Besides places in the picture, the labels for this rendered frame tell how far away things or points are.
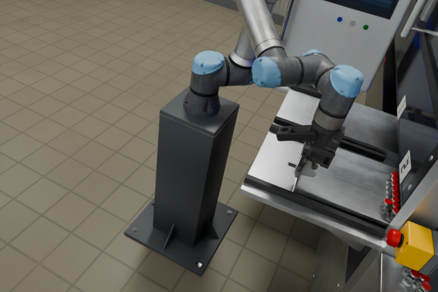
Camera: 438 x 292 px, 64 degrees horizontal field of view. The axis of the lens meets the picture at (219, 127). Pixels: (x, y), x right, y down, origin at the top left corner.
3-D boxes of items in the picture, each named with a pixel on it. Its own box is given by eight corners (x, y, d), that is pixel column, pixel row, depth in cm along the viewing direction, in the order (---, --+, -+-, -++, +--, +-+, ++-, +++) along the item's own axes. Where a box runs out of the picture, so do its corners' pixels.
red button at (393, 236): (399, 240, 82) (408, 230, 79) (400, 254, 79) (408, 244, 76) (383, 233, 83) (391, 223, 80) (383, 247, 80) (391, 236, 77)
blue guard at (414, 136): (394, 6, 236) (407, -22, 225) (405, 206, 88) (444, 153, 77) (394, 5, 236) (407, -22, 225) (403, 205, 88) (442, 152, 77)
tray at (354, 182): (407, 180, 114) (412, 173, 112) (412, 243, 94) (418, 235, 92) (306, 145, 121) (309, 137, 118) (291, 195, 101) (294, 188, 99)
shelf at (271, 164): (401, 124, 145) (404, 120, 143) (409, 263, 91) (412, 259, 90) (291, 87, 155) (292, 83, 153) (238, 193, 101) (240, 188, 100)
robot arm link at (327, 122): (315, 111, 86) (321, 96, 92) (309, 126, 89) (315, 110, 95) (345, 122, 84) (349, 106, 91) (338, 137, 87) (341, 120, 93)
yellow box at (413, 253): (424, 250, 83) (440, 232, 78) (426, 276, 77) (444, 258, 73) (392, 237, 84) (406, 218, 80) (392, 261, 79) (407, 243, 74)
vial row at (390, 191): (392, 182, 112) (399, 173, 109) (394, 224, 98) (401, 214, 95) (385, 180, 112) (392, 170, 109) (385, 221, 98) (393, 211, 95)
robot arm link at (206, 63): (186, 79, 141) (189, 48, 133) (217, 77, 146) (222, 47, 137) (194, 95, 132) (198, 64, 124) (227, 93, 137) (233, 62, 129)
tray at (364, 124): (404, 126, 140) (408, 120, 137) (407, 166, 120) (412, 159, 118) (321, 99, 147) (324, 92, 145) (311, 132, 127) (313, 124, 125)
